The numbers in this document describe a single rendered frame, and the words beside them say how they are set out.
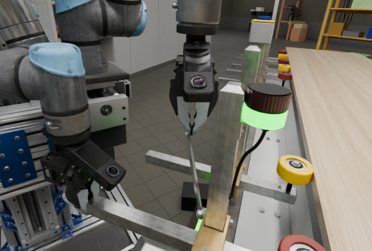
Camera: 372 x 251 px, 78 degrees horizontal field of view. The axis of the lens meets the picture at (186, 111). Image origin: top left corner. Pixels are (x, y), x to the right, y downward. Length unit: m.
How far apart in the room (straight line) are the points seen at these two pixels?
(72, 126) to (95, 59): 0.39
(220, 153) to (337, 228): 0.26
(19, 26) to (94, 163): 0.30
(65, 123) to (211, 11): 0.30
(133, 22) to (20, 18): 0.35
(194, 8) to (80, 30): 0.46
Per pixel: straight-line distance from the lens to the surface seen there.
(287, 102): 0.32
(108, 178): 0.45
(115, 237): 1.32
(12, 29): 0.57
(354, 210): 0.58
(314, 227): 0.63
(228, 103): 0.33
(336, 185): 0.63
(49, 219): 1.18
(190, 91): 0.33
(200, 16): 0.38
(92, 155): 0.47
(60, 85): 0.41
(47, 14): 2.75
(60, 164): 0.50
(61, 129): 0.44
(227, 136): 0.35
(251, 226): 0.84
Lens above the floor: 1.24
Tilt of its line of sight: 24 degrees down
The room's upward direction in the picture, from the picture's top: 3 degrees clockwise
